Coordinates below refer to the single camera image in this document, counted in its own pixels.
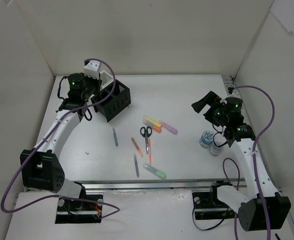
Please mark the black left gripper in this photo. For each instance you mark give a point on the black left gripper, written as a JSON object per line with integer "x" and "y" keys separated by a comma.
{"x": 95, "y": 90}

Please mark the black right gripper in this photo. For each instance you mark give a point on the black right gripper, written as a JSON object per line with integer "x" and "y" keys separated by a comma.
{"x": 210, "y": 106}

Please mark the orange gel pen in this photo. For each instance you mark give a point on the orange gel pen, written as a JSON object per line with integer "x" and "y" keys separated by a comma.
{"x": 136, "y": 146}

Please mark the purple gel pen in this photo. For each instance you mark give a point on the purple gel pen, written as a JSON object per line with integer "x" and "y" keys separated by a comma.
{"x": 136, "y": 166}

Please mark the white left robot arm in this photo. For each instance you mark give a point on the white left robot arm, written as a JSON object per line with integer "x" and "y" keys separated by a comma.
{"x": 41, "y": 167}

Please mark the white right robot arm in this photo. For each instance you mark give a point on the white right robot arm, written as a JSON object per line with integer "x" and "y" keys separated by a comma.
{"x": 263, "y": 208}

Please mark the white mesh double container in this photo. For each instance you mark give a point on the white mesh double container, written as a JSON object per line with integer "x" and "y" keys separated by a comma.
{"x": 106, "y": 79}

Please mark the black mesh double container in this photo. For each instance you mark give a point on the black mesh double container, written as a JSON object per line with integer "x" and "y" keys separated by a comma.
{"x": 117, "y": 102}

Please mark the clear jar of rubber bands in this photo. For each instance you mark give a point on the clear jar of rubber bands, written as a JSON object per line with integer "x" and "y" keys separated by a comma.
{"x": 216, "y": 148}

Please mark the purple highlighter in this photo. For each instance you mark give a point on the purple highlighter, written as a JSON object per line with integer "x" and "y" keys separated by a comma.
{"x": 168, "y": 127}

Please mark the orange highlighter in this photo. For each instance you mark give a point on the orange highlighter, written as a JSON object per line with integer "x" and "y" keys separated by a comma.
{"x": 152, "y": 126}

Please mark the yellow highlighter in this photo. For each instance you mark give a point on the yellow highlighter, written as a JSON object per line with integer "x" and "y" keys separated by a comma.
{"x": 154, "y": 122}

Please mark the red-orange gel pen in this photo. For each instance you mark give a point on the red-orange gel pen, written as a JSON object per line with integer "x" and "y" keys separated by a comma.
{"x": 149, "y": 151}

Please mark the green highlighter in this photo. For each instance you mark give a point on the green highlighter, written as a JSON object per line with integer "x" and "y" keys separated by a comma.
{"x": 154, "y": 171}

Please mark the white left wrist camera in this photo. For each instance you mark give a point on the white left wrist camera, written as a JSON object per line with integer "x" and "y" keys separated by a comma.
{"x": 92, "y": 69}

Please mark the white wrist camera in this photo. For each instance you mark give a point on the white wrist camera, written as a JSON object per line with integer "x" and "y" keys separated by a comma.
{"x": 92, "y": 69}
{"x": 233, "y": 93}

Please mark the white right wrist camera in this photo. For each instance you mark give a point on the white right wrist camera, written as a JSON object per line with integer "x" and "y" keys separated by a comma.
{"x": 233, "y": 93}

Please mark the aluminium side rail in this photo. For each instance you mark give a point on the aluminium side rail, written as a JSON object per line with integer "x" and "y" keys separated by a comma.
{"x": 264, "y": 208}

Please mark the black handled scissors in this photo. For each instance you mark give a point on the black handled scissors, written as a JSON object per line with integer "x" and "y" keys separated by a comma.
{"x": 146, "y": 133}

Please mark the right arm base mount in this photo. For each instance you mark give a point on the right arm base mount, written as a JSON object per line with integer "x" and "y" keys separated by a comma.
{"x": 206, "y": 207}

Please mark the aluminium front rail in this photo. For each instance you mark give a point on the aluminium front rail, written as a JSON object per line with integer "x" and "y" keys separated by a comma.
{"x": 123, "y": 185}

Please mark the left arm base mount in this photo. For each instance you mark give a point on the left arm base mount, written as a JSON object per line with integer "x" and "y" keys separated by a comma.
{"x": 79, "y": 212}

